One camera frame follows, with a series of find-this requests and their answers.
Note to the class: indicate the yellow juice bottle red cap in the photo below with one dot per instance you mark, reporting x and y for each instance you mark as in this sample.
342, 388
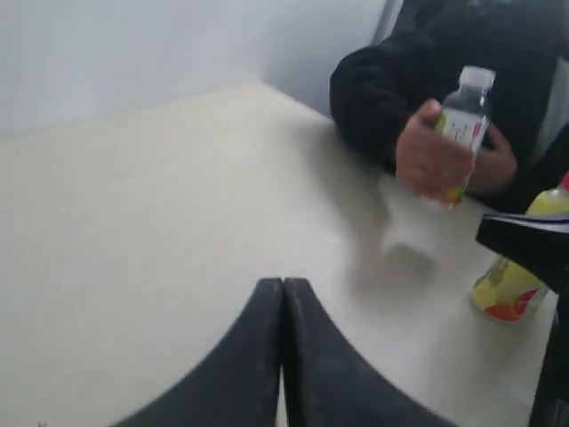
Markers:
507, 291

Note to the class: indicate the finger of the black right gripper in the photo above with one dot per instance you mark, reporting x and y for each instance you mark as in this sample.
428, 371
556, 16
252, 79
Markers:
538, 243

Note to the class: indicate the floral label clear bottle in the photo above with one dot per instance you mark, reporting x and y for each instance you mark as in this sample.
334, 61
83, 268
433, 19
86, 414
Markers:
464, 115

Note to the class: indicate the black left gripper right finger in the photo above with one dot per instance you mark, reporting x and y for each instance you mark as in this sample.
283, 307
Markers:
326, 381

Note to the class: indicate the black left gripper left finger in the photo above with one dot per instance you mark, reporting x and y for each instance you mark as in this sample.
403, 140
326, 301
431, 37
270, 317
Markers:
237, 383

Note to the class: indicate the black sleeved forearm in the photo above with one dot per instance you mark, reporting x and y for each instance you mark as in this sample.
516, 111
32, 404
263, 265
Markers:
375, 90

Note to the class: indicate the person's open hand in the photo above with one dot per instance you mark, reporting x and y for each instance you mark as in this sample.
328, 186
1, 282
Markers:
429, 164

